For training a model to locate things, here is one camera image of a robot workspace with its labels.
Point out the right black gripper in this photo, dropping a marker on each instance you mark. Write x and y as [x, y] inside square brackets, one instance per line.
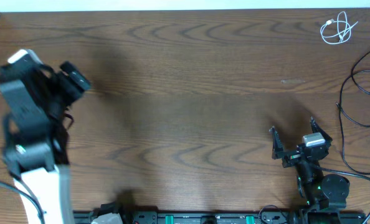
[278, 149]

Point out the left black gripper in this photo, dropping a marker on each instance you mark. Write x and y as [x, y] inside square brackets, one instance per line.
[73, 88]

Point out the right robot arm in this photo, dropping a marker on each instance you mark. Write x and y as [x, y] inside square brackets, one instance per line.
[325, 194]

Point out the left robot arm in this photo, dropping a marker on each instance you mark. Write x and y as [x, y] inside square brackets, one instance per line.
[36, 138]

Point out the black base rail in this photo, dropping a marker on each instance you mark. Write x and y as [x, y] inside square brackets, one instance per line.
[149, 217]

